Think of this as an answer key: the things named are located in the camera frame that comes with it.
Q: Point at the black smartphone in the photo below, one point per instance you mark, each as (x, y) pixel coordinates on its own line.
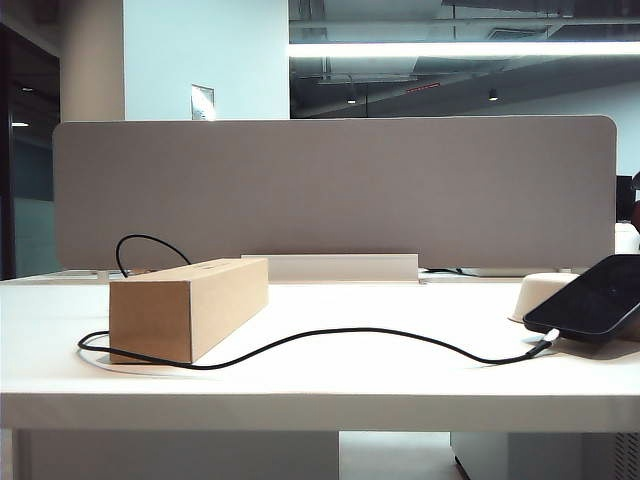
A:
(595, 300)

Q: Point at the grey fabric desk divider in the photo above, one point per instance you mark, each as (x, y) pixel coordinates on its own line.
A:
(375, 190)

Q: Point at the red illuminated sign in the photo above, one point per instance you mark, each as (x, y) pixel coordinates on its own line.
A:
(422, 88)

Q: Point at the long brown cardboard box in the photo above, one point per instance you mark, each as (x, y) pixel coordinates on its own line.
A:
(150, 320)

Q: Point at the beige moulded pulp tray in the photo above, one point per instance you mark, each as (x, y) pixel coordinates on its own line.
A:
(537, 295)

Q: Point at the black ceiling spot lamp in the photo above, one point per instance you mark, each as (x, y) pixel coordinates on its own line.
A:
(493, 95)

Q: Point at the long ceiling light strip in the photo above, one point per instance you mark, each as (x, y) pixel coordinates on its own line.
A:
(500, 49)

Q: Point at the beige round pillar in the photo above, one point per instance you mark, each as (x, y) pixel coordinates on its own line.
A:
(91, 60)

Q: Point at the white rounded appliance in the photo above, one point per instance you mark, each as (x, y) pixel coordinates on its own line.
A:
(624, 240)

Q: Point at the black monitor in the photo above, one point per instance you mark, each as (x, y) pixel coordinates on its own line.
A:
(624, 197)

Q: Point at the person in background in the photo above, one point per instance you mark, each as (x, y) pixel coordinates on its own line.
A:
(637, 210)

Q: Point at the framed wall notice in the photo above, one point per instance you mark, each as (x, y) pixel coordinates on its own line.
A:
(203, 101)

